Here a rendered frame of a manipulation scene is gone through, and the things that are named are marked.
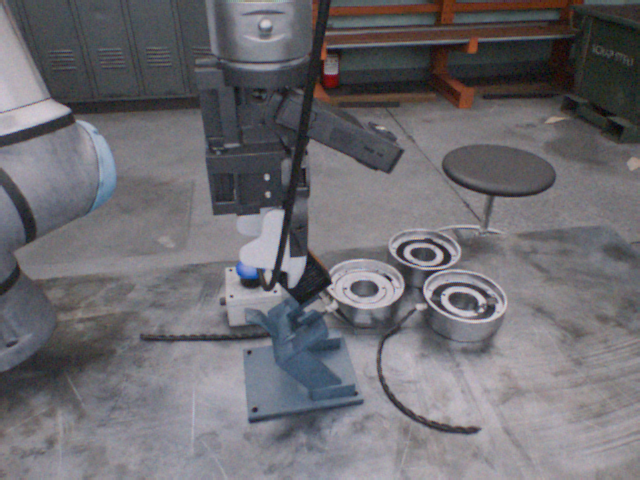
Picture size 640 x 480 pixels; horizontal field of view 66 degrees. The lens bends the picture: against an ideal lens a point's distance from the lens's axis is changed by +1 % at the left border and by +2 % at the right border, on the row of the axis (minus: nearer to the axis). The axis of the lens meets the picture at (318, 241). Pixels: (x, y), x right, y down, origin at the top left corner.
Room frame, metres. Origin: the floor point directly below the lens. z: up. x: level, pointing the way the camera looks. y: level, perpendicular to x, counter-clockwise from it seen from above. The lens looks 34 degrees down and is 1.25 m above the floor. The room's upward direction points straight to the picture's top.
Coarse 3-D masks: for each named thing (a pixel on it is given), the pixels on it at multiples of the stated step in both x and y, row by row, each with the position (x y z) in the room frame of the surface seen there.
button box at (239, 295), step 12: (228, 276) 0.52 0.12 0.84; (264, 276) 0.52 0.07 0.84; (228, 288) 0.50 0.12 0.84; (240, 288) 0.49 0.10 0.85; (252, 288) 0.49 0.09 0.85; (276, 288) 0.49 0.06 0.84; (228, 300) 0.47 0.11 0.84; (240, 300) 0.47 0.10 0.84; (252, 300) 0.48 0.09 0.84; (264, 300) 0.48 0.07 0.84; (276, 300) 0.48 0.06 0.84; (228, 312) 0.47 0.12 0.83; (240, 312) 0.47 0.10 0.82; (264, 312) 0.48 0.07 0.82; (240, 324) 0.47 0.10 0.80
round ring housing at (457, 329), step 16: (448, 272) 0.54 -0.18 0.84; (464, 272) 0.54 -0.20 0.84; (432, 288) 0.51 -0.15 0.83; (464, 288) 0.51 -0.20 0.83; (496, 288) 0.50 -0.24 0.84; (432, 304) 0.47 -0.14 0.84; (448, 304) 0.48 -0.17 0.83; (464, 304) 0.51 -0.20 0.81; (480, 304) 0.48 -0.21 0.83; (496, 304) 0.48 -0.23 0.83; (432, 320) 0.46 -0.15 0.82; (448, 320) 0.45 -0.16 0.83; (464, 320) 0.44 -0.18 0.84; (480, 320) 0.44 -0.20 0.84; (496, 320) 0.45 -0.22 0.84; (448, 336) 0.45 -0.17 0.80; (464, 336) 0.44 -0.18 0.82; (480, 336) 0.44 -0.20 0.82
